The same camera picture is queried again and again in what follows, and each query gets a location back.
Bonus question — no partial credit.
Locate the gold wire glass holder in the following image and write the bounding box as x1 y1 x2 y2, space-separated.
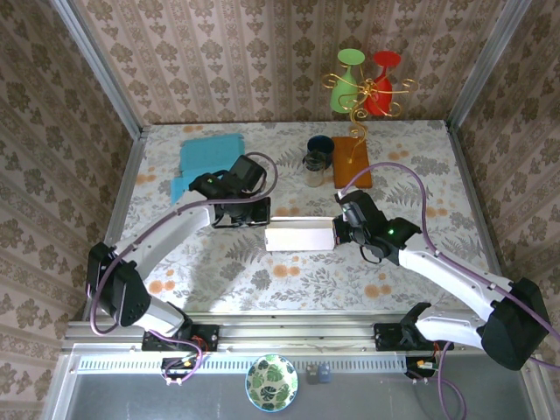
321 72 419 190

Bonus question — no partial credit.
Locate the blue paper box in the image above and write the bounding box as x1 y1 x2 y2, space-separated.
170 133 246 206

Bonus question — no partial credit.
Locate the aluminium frame post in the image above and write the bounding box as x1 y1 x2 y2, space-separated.
446 0 534 130
47 0 145 139

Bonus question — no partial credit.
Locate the aluminium front rail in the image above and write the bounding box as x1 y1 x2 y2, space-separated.
60 312 542 355

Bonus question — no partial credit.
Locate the white paper box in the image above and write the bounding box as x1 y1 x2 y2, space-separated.
264 216 337 254

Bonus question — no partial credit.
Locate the black cable connector block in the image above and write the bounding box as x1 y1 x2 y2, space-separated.
161 356 198 381
404 356 443 380

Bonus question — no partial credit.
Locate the glass jar with sugar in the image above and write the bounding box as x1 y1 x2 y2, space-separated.
304 150 327 188

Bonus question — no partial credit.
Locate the dark blue cup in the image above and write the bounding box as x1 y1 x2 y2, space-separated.
307 136 337 159

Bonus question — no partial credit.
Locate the leaf pattern bowl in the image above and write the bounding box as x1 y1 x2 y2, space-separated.
244 353 300 412

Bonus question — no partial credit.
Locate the aluminium side rail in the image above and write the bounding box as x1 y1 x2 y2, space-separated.
444 122 527 319
80 125 148 323

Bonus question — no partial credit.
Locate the red wine glass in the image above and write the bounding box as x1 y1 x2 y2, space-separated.
361 50 402 117

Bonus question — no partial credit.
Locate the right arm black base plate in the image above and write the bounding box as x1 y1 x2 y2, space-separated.
374 322 455 352

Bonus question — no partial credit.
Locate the green wine glass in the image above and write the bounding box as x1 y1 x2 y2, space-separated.
328 48 367 113

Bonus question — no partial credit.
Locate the white slotted cable duct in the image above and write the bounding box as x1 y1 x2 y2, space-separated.
76 356 406 374

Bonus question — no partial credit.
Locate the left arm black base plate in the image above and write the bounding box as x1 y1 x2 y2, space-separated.
142 324 220 353

